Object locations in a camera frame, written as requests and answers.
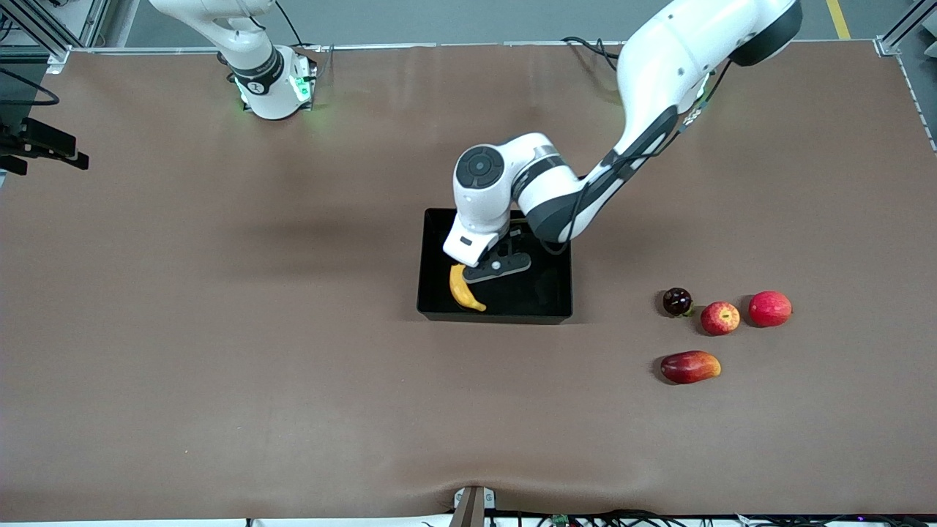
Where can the yellow banana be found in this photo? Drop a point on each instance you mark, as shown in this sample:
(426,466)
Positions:
(463,293)

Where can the black plastic box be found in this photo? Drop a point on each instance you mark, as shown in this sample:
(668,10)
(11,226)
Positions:
(527,300)

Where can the red yellow striped apple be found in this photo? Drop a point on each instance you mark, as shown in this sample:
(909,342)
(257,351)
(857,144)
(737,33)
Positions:
(720,318)

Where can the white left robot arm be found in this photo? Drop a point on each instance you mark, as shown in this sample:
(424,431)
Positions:
(659,58)

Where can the brown table mat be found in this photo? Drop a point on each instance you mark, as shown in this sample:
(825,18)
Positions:
(439,410)

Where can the dark red plum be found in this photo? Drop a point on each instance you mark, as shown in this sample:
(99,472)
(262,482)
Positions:
(677,301)

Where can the red yellow mango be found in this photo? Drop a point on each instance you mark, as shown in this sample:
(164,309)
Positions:
(688,367)

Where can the plain red apple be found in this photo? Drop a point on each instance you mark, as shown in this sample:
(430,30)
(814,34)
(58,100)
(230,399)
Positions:
(770,309)

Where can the aluminium frame profile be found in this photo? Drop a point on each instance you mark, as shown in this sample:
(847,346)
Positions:
(44,25)
(908,25)

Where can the grey metal table bracket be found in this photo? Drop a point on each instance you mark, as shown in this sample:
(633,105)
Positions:
(472,509)

